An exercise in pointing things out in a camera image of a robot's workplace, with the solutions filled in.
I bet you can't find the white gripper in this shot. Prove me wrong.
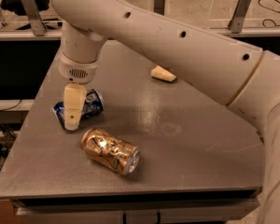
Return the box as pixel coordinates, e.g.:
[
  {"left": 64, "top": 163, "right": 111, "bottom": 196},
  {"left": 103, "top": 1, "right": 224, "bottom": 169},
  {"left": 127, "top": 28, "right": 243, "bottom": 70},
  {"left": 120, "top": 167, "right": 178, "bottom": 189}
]
[{"left": 58, "top": 52, "right": 98, "bottom": 131}]

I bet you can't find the blue pepsi can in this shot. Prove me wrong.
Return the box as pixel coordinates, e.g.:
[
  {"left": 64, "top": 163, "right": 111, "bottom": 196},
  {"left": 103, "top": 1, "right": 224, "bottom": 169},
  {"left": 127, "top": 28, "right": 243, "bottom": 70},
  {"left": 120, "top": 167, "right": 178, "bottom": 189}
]
[{"left": 52, "top": 89, "right": 104, "bottom": 127}]

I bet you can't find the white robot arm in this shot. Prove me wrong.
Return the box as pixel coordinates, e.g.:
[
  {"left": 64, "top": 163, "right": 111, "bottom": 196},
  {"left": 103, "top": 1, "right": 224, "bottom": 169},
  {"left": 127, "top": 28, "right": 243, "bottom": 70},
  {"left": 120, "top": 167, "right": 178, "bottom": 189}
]
[{"left": 50, "top": 0, "right": 280, "bottom": 224}]

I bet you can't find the gold brown soda can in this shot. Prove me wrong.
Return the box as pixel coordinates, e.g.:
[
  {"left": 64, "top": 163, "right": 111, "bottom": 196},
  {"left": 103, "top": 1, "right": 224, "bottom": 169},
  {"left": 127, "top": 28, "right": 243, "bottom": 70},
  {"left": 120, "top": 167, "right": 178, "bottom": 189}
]
[{"left": 81, "top": 129, "right": 140, "bottom": 175}]

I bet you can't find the yellow sponge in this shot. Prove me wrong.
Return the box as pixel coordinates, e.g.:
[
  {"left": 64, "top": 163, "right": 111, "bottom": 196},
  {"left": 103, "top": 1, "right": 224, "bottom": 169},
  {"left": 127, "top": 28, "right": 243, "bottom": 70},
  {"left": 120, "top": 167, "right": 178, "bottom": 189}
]
[{"left": 150, "top": 65, "right": 176, "bottom": 82}]

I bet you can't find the black office chair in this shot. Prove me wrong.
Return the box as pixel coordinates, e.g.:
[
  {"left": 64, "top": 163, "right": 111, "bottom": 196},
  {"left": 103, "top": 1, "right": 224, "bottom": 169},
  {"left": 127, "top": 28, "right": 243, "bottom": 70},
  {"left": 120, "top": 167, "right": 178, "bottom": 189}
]
[{"left": 0, "top": 0, "right": 63, "bottom": 30}]

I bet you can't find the metal rail beam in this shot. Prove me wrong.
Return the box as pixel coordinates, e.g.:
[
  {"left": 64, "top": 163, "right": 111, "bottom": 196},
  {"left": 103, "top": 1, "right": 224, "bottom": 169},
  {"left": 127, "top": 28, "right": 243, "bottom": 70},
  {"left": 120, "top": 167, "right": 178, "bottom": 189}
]
[{"left": 0, "top": 27, "right": 280, "bottom": 41}]

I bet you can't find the left metal bracket post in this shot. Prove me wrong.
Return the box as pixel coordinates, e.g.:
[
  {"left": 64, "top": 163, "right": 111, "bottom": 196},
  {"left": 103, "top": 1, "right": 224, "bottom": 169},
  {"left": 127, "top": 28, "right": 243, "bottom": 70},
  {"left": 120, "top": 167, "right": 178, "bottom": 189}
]
[{"left": 21, "top": 0, "right": 47, "bottom": 36}]

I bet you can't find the metal bracket post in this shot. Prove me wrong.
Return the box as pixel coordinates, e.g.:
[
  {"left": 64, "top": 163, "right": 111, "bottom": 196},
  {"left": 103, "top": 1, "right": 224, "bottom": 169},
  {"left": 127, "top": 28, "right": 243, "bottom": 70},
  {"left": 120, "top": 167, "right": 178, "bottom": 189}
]
[
  {"left": 21, "top": 0, "right": 47, "bottom": 36},
  {"left": 228, "top": 0, "right": 252, "bottom": 34},
  {"left": 153, "top": 0, "right": 165, "bottom": 15}
]

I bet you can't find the middle metal bracket post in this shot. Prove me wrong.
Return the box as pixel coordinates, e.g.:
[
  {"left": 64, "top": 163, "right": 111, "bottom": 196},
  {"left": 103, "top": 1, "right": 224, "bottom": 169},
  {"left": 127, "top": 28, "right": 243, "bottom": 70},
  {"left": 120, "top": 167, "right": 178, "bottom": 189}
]
[{"left": 153, "top": 0, "right": 165, "bottom": 15}]

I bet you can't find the right metal bracket post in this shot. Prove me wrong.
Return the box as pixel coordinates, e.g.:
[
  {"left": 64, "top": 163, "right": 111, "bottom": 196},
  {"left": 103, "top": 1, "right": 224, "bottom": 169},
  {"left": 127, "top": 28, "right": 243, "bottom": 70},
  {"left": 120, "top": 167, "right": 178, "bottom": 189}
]
[{"left": 228, "top": 0, "right": 252, "bottom": 34}]

